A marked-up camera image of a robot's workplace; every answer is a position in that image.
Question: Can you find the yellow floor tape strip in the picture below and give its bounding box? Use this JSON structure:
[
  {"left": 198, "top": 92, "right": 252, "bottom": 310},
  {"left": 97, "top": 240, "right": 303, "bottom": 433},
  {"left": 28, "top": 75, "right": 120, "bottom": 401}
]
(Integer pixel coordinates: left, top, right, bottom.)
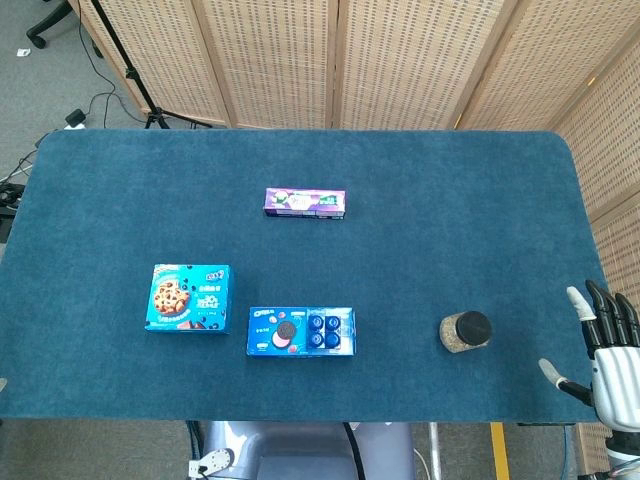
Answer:
[{"left": 489, "top": 422, "right": 511, "bottom": 480}]

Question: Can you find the purple toothpaste box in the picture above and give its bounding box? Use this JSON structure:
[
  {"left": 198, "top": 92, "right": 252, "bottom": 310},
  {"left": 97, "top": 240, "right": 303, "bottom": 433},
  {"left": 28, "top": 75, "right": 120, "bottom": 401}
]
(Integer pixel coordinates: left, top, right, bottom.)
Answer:
[{"left": 263, "top": 187, "right": 348, "bottom": 220}]

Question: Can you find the light blue chocolate cookie box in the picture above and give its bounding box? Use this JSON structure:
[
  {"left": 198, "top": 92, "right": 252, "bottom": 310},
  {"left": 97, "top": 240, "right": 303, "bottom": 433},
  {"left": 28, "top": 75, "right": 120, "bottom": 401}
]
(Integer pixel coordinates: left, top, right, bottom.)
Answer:
[{"left": 144, "top": 263, "right": 232, "bottom": 335}]

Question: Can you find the black-lidded glass jar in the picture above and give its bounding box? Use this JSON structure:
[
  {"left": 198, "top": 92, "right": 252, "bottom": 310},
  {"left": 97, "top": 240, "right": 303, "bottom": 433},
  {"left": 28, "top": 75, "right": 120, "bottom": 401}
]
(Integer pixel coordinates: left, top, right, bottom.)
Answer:
[{"left": 439, "top": 310, "right": 494, "bottom": 354}]

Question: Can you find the thin black floor cable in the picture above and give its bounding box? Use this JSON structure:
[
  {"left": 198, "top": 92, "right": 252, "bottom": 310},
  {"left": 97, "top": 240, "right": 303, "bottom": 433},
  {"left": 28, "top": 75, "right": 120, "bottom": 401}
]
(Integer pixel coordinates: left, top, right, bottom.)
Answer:
[{"left": 77, "top": 0, "right": 149, "bottom": 129}]

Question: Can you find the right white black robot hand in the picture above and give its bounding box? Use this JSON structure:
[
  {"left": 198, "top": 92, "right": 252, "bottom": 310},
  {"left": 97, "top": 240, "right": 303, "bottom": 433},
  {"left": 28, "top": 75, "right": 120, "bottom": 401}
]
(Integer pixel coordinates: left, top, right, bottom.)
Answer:
[{"left": 538, "top": 279, "right": 640, "bottom": 432}]

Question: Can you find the black power strip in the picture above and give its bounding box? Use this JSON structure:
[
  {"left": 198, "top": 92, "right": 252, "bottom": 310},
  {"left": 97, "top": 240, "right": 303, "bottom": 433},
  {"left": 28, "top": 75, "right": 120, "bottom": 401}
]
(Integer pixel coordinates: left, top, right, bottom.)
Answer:
[{"left": 0, "top": 183, "right": 26, "bottom": 239}]

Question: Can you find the blue carpet table cover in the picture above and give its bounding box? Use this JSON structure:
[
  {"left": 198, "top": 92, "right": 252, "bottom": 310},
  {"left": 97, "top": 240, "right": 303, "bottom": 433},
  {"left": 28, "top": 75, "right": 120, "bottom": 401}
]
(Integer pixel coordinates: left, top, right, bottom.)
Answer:
[{"left": 0, "top": 128, "right": 634, "bottom": 424}]

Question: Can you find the black office chair base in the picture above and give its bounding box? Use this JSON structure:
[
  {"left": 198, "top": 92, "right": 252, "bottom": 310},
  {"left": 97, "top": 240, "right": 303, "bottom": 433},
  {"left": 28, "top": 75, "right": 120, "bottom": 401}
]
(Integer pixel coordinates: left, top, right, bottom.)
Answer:
[{"left": 25, "top": 0, "right": 104, "bottom": 60}]

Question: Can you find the wicker folding screen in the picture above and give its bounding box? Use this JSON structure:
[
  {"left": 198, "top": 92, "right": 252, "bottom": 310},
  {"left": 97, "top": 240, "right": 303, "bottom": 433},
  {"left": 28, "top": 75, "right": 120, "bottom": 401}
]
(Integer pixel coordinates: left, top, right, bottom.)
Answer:
[{"left": 69, "top": 0, "right": 640, "bottom": 480}]

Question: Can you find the blue Oreo cookie box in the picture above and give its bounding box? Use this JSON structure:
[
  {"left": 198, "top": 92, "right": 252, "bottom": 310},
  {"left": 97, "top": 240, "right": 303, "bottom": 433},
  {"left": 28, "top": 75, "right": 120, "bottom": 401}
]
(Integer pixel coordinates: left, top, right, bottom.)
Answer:
[{"left": 245, "top": 306, "right": 358, "bottom": 358}]

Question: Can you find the white metal bracket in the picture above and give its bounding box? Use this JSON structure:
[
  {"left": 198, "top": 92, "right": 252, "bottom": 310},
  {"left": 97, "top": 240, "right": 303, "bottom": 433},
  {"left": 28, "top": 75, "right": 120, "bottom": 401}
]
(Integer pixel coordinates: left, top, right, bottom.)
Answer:
[{"left": 187, "top": 448, "right": 235, "bottom": 476}]

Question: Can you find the black tripod stand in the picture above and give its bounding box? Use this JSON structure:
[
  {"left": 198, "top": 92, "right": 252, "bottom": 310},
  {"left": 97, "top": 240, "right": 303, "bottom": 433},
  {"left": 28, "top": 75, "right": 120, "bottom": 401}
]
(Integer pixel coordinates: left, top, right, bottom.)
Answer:
[{"left": 89, "top": 0, "right": 214, "bottom": 130}]

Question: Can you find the grey-blue robot torso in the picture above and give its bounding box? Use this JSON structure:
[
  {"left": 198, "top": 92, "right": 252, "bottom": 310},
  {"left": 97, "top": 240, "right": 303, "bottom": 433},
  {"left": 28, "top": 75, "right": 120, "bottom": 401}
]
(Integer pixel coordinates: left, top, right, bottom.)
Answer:
[{"left": 197, "top": 421, "right": 416, "bottom": 480}]

